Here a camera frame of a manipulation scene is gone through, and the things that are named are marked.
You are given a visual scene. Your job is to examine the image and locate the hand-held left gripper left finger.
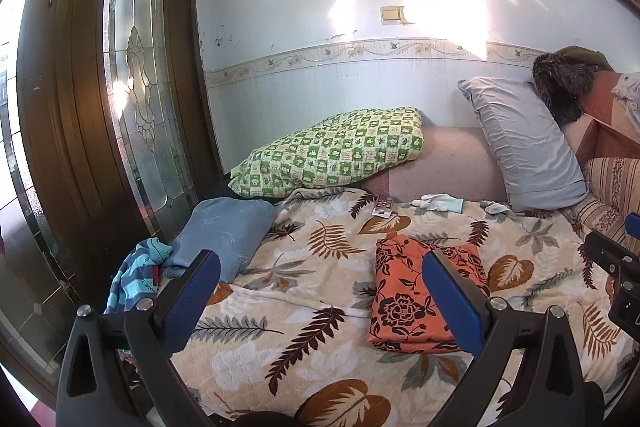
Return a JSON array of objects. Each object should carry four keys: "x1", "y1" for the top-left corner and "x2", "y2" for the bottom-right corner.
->
[{"x1": 55, "y1": 249, "x2": 222, "y2": 427}]

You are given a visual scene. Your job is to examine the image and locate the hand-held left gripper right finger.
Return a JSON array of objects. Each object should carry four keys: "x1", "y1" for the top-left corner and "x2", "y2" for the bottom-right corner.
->
[{"x1": 421, "y1": 251, "x2": 606, "y2": 427}]

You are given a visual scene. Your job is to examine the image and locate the orange floral shirt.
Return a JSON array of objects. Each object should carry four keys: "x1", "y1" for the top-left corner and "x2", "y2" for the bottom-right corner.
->
[{"x1": 367, "y1": 234, "x2": 491, "y2": 354}]

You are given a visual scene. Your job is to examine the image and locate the striped brown pillow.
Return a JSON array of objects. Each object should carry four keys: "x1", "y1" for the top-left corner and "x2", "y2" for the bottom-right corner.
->
[{"x1": 560, "y1": 69, "x2": 640, "y2": 248}]

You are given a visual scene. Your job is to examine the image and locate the blue striped garment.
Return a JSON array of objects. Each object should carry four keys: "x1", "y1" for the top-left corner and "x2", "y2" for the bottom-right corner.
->
[{"x1": 104, "y1": 237, "x2": 173, "y2": 353}]

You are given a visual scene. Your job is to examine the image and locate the blue folded cloth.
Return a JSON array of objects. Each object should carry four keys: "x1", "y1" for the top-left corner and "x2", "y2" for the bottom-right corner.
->
[{"x1": 162, "y1": 198, "x2": 278, "y2": 284}]

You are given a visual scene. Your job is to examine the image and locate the white and mint socks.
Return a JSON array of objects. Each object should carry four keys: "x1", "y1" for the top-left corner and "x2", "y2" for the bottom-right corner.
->
[{"x1": 412, "y1": 194, "x2": 465, "y2": 214}]

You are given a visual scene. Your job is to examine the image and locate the small white sock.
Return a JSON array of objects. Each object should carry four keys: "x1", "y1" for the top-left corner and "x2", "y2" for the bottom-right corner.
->
[{"x1": 481, "y1": 201, "x2": 516, "y2": 217}]

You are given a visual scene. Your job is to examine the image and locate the leaf print blanket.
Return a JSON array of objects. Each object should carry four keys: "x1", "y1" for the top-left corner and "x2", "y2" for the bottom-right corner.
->
[{"x1": 165, "y1": 187, "x2": 637, "y2": 427}]

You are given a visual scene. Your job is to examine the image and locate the white crumpled cloth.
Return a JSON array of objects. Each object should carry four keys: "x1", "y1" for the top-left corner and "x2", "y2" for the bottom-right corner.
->
[{"x1": 612, "y1": 72, "x2": 640, "y2": 132}]

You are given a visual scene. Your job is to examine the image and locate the grey pillow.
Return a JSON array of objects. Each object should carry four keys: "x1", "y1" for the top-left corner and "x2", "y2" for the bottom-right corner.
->
[{"x1": 457, "y1": 77, "x2": 591, "y2": 212}]

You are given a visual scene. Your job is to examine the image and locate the pink mattress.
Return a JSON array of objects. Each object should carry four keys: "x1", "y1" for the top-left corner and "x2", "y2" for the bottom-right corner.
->
[{"x1": 365, "y1": 124, "x2": 511, "y2": 208}]

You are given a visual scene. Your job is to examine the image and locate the dark furry cushion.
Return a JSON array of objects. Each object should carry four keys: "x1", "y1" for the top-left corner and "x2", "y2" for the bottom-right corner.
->
[{"x1": 531, "y1": 53, "x2": 598, "y2": 125}]

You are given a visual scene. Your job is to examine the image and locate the olive cloth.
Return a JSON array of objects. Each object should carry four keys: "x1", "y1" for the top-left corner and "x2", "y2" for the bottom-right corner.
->
[{"x1": 555, "y1": 47, "x2": 613, "y2": 72}]

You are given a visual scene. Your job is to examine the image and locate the green checkered pillow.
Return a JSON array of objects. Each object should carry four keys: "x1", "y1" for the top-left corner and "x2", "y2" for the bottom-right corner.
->
[{"x1": 229, "y1": 107, "x2": 425, "y2": 200}]

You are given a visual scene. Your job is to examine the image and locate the wooden door with glass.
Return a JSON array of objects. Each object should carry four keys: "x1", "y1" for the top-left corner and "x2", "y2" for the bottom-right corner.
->
[{"x1": 15, "y1": 0, "x2": 236, "y2": 408}]

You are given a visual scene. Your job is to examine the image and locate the cream light switch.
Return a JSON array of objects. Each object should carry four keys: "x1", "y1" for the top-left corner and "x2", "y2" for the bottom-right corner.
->
[{"x1": 380, "y1": 5, "x2": 416, "y2": 25}]

